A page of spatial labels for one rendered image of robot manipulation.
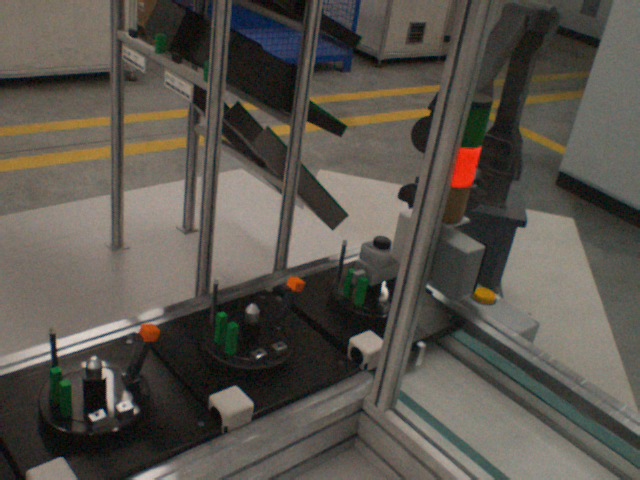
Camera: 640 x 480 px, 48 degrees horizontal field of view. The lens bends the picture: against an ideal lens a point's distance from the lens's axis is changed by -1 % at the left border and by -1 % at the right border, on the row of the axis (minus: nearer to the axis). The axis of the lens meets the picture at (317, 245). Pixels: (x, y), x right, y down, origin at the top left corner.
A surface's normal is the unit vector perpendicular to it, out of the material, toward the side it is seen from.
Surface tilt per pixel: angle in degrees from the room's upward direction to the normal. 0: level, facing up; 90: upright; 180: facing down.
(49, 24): 90
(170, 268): 0
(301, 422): 0
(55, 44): 90
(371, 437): 90
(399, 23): 90
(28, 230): 0
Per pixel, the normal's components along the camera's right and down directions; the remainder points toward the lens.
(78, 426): 0.13, -0.86
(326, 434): 0.63, 0.45
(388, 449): -0.76, 0.22
